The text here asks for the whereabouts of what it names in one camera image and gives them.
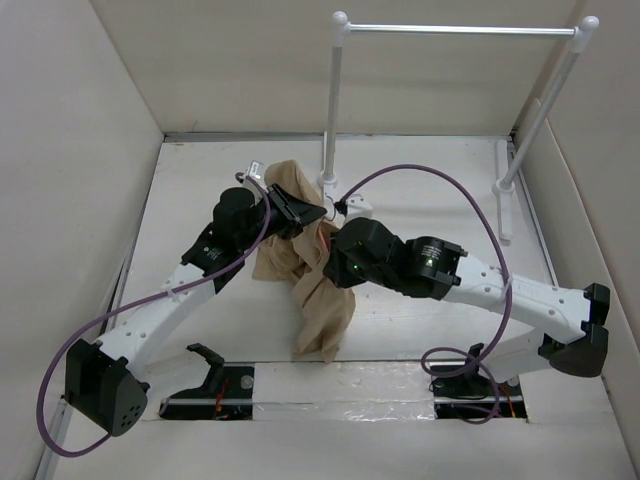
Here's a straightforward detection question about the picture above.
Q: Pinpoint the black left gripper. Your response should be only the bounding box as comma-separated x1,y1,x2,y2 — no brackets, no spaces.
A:
237,184,325,252

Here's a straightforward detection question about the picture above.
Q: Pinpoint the beige t shirt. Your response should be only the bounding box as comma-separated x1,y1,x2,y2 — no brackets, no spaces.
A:
251,158,358,365

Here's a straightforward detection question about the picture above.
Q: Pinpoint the pink clothes hanger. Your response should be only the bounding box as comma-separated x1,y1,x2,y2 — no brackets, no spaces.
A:
319,232,331,254

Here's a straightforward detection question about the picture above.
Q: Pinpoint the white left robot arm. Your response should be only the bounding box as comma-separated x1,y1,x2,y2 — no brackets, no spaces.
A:
65,185,326,437

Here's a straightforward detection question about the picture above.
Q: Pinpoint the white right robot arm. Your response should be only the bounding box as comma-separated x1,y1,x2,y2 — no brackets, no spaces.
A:
323,218,610,393

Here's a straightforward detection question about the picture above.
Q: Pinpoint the white metal clothes rack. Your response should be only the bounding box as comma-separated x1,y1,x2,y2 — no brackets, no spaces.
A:
317,10,600,246

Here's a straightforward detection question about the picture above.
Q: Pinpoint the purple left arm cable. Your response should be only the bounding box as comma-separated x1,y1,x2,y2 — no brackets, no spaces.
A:
37,172,274,459

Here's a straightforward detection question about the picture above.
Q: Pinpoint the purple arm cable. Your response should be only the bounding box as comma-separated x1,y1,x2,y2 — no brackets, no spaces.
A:
339,164,514,424
37,172,274,459

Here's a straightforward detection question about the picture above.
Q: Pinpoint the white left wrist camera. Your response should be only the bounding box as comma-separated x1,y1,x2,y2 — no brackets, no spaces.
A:
235,160,266,196

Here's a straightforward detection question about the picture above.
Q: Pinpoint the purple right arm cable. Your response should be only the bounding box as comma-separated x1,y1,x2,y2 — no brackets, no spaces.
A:
339,164,514,424

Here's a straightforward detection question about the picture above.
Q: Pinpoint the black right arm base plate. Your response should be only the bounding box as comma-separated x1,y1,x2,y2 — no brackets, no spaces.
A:
422,343,528,424

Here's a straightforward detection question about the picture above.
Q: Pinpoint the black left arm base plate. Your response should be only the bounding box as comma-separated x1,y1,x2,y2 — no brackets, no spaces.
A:
159,343,255,421

